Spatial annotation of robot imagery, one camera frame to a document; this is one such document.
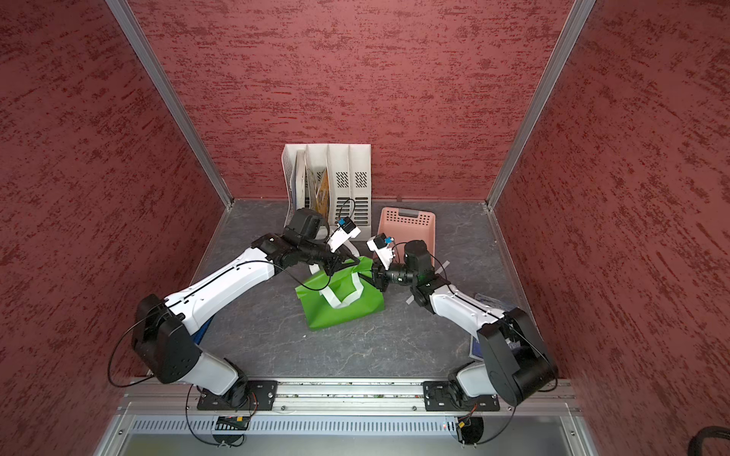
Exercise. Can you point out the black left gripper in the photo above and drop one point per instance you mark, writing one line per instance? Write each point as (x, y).
(338, 259)

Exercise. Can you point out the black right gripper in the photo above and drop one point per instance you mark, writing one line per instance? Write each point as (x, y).
(379, 275)

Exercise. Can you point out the green insulated delivery bag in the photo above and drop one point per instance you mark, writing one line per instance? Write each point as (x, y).
(344, 297)

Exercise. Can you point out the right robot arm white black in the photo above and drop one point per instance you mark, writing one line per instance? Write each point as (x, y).
(515, 361)

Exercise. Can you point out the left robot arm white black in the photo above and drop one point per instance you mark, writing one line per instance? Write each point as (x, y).
(162, 336)

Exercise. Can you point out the pink perforated plastic basket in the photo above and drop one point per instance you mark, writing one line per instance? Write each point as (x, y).
(405, 225)

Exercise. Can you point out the books in file organizer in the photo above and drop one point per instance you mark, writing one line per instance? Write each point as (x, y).
(305, 169)

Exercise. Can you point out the white magazine file organizer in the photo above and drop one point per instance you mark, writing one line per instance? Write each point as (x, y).
(332, 179)

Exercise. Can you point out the blue paperback book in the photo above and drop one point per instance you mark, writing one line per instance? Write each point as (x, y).
(475, 349)

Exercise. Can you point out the blue stapler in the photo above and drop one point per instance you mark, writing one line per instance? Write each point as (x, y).
(200, 334)

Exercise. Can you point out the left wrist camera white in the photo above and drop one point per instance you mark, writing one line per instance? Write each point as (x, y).
(345, 230)

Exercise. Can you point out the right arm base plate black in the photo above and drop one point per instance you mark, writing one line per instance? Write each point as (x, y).
(447, 396)

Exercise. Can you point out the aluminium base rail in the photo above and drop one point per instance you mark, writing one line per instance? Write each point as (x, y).
(331, 396)

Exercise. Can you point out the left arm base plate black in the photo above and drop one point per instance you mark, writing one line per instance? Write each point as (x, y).
(255, 396)

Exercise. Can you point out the left aluminium corner post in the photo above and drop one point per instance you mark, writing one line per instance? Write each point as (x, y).
(132, 30)

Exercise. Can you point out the aluminium corner post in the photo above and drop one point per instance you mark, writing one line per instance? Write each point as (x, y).
(132, 30)
(575, 22)

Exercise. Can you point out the right aluminium corner post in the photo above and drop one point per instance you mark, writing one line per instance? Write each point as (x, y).
(575, 22)

